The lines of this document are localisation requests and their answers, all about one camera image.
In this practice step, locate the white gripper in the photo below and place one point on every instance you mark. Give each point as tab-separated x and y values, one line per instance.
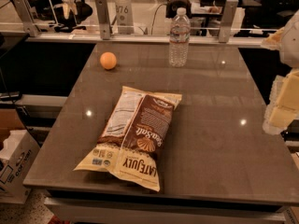
291	44

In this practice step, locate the clear plastic water bottle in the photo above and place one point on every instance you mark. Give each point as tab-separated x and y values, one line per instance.
179	38

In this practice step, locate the brown and cream chip bag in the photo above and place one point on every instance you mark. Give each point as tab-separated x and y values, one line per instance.
129	146

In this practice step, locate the seated person in background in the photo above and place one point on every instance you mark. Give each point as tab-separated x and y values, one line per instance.
199	3

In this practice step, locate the black headphones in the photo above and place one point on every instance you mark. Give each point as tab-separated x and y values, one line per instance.
173	5

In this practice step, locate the orange ball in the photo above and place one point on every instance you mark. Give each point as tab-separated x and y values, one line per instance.
108	60

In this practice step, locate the black office chair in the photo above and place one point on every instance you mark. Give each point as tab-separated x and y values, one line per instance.
67	15

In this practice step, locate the white cardboard box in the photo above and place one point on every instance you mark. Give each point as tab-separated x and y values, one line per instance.
17	155

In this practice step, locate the right metal rail bracket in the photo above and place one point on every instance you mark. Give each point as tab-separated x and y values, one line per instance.
227	19

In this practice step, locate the metal rail bracket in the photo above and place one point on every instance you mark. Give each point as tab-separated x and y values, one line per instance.
23	9
227	19
103	19

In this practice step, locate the white numbered sign post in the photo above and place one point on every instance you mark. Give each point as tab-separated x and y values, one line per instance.
124	16

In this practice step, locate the middle metal rail bracket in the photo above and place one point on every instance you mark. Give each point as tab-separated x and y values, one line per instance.
103	19

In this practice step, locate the left metal rail bracket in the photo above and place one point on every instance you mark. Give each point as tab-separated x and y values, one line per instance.
23	9

